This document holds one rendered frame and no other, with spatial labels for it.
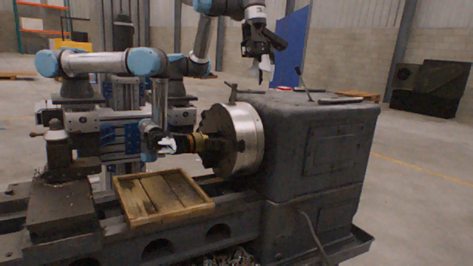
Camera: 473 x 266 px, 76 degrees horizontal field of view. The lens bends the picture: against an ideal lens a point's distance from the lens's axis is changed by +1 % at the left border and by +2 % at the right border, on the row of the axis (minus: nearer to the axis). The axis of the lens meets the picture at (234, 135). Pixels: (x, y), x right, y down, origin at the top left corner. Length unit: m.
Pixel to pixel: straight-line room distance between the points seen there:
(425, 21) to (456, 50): 1.28
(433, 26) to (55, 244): 11.07
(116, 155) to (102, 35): 0.64
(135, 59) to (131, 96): 0.53
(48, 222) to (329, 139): 1.03
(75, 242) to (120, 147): 0.83
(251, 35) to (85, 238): 0.80
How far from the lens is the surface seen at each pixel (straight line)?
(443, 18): 11.32
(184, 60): 1.74
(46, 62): 1.50
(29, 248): 0.98
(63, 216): 0.99
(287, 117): 1.13
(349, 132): 1.41
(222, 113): 1.19
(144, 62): 1.28
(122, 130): 1.69
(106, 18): 1.82
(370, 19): 12.14
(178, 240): 1.18
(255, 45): 1.05
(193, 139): 1.16
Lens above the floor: 1.46
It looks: 17 degrees down
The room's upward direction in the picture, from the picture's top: 5 degrees clockwise
